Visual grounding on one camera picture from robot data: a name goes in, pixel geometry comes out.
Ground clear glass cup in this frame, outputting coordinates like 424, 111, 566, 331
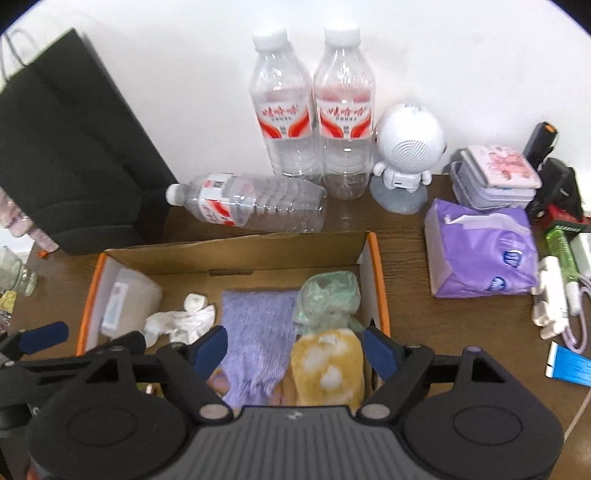
0, 246, 38, 296

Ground white tissue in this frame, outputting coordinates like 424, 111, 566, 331
143, 309, 217, 348
184, 293, 217, 319

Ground colourful wrapper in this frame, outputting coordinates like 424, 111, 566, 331
0, 291, 18, 333

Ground red and black gadget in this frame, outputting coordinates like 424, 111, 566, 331
540, 205, 590, 232

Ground clear water bottle red label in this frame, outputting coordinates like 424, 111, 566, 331
249, 25, 324, 183
314, 23, 377, 200
166, 173, 328, 233

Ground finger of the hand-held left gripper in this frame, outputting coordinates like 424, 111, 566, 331
14, 330, 148, 387
0, 322, 70, 367

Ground white and yellow plush toy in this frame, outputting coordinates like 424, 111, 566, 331
290, 328, 366, 409

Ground purple textured vase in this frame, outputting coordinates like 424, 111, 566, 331
0, 187, 58, 253

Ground white round robot speaker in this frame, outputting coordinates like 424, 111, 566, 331
369, 102, 448, 214

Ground clear plastic bag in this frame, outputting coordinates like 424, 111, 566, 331
292, 271, 365, 335

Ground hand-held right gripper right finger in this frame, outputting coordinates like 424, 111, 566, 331
358, 325, 506, 422

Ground purple tissue pack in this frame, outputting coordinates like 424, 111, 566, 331
424, 198, 541, 298

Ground purple cable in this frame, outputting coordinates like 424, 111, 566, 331
561, 284, 591, 356

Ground white wall charger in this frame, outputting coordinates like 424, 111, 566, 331
570, 233, 591, 278

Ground black paper bag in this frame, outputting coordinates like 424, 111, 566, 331
0, 28, 180, 256

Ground pink floral lid tin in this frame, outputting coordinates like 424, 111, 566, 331
459, 145, 543, 190

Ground purple drawstring pouch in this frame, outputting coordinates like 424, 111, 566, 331
221, 290, 301, 407

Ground white folded plug adapter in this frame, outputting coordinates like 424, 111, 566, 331
531, 256, 583, 341

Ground green spray pen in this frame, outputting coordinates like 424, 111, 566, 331
545, 227, 581, 296

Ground red cardboard box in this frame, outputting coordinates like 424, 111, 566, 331
76, 231, 391, 407

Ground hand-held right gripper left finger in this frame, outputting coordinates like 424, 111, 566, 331
69, 326, 234, 423

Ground black device orange tip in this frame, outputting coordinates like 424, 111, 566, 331
523, 121, 559, 169

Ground translucent cotton swab box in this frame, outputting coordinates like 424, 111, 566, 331
99, 268, 163, 337

